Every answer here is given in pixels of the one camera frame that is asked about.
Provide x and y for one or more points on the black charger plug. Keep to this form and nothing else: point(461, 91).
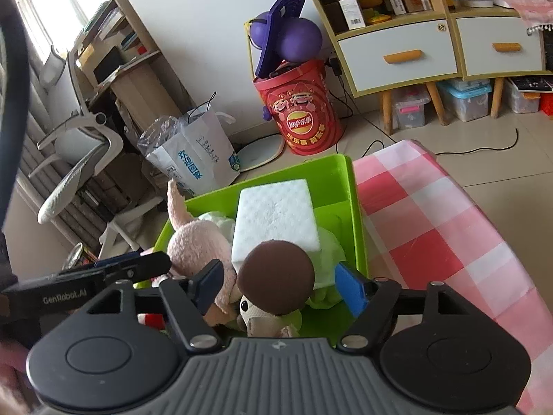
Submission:
point(335, 67)

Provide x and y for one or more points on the wooden cabinet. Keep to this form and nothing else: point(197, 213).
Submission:
point(452, 52)

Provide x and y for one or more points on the white box on shelf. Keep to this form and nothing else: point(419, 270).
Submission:
point(351, 13)

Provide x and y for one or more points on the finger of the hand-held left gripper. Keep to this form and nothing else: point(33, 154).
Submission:
point(151, 263)
point(114, 262)

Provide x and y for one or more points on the grey towel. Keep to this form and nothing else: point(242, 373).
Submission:
point(328, 259)

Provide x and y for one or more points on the pink plush toy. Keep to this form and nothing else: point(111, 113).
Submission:
point(194, 246)

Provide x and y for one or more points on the santa plush toy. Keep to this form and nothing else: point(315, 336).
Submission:
point(151, 320)

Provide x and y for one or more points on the clear storage bin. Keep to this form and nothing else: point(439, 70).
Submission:
point(522, 97)

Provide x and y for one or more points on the white paper bag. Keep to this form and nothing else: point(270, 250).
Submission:
point(203, 151)

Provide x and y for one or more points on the white cloth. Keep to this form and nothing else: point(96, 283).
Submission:
point(216, 222)

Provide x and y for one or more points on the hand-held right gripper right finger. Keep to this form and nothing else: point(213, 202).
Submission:
point(350, 287)

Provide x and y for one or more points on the white sponge block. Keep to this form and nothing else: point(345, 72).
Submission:
point(272, 212)

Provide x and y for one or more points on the beige plush doll brown hat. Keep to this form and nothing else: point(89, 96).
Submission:
point(276, 276)

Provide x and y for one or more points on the white round floor scale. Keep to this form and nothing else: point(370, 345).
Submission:
point(259, 153)

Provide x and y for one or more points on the wooden desk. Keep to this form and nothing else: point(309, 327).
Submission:
point(138, 82)

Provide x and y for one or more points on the clear plastic bag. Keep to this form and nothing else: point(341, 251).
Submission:
point(162, 132)

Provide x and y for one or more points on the red printed snack bucket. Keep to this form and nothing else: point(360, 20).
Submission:
point(302, 116)

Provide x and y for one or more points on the red white checked tablecloth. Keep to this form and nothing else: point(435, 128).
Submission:
point(432, 233)

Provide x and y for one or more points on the clear bin blue lid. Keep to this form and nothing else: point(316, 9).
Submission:
point(464, 101)

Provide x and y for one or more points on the person's left hand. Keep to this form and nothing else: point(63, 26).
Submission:
point(11, 356)

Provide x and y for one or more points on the window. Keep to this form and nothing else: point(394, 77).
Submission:
point(47, 0)

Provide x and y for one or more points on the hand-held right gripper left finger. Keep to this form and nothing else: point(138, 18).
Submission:
point(211, 285)

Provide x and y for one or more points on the clear bin pink contents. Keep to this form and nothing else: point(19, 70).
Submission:
point(410, 110)

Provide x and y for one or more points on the white bin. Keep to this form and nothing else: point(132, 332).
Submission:
point(52, 67)

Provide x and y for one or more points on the green plastic box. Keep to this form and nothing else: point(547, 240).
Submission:
point(345, 199)

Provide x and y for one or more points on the pink fringed cloth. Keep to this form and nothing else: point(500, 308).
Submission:
point(531, 6)

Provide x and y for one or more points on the grey white office chair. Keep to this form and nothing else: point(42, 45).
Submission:
point(82, 142)

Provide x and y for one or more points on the purple ball board toy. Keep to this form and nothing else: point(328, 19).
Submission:
point(298, 39)

